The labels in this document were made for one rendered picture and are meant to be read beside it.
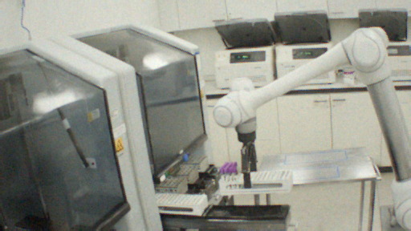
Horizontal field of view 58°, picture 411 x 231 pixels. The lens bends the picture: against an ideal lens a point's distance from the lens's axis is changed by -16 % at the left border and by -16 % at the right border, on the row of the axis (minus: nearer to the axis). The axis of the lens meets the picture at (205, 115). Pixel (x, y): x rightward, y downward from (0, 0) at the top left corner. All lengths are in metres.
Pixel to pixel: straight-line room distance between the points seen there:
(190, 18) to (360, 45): 3.20
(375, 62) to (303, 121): 2.67
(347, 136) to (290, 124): 0.58
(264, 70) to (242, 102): 2.42
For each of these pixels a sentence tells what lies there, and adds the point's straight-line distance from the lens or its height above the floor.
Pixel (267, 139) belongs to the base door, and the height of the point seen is 0.41.
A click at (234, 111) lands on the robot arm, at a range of 1.47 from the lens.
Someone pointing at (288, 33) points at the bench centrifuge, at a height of 1.37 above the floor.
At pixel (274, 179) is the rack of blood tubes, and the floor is 0.93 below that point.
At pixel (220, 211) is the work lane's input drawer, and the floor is 0.80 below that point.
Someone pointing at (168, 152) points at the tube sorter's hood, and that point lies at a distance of 1.82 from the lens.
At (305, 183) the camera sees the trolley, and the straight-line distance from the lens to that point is 1.93.
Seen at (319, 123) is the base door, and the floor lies 0.55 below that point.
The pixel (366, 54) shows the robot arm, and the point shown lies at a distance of 1.31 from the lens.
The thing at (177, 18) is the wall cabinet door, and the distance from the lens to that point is 4.41.
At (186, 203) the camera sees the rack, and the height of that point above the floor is 0.86.
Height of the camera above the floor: 1.57
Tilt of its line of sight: 13 degrees down
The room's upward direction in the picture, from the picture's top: 7 degrees counter-clockwise
